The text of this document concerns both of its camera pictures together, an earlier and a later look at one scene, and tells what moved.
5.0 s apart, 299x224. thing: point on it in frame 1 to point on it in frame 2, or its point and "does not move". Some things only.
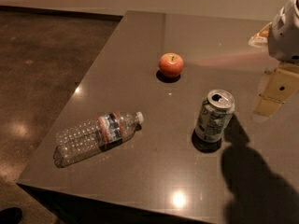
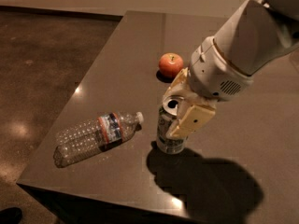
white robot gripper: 285,37 to 215,72
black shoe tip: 10,216 does not move
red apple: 170,64 does not move
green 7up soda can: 214,115 to 164,144
